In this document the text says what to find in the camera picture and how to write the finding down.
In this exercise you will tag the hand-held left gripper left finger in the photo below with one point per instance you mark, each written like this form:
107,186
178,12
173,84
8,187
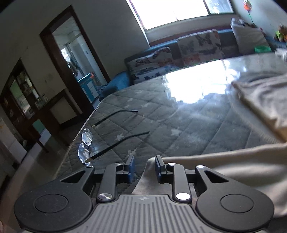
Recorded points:
131,167

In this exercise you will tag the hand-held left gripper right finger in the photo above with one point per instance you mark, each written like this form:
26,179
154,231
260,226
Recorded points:
158,168

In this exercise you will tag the light grey garment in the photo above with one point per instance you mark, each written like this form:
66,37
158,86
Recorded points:
246,161

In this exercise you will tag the rimless eyeglasses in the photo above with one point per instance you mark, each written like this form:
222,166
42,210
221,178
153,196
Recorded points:
86,136

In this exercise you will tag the blue sofa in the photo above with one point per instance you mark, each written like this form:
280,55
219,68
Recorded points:
118,81

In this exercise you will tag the blue low cabinet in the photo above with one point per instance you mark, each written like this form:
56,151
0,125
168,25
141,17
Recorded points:
88,87

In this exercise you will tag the butterfly print cushion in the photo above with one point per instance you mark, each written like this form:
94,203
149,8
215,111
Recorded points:
201,48
150,67

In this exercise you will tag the dark wooden cabinet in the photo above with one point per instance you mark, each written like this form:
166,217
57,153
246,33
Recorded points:
27,116

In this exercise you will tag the hanging towels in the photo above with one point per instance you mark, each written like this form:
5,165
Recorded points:
74,63

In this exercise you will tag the white refrigerator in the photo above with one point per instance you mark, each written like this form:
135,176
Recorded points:
11,143

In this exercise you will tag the window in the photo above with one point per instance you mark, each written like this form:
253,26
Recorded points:
170,11

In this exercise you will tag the green plastic bowl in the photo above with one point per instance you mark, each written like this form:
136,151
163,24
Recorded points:
262,48

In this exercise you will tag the grey pillow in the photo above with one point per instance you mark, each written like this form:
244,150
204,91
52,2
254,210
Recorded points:
250,38

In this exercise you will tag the crumpled white tissue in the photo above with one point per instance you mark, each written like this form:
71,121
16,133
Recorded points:
281,53

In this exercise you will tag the plush toy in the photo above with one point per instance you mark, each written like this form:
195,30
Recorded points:
281,33

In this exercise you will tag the colourful pinwheel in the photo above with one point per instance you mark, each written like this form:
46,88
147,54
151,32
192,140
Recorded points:
248,6

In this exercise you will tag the dark wooden door frame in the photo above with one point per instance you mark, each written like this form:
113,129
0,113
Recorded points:
56,58

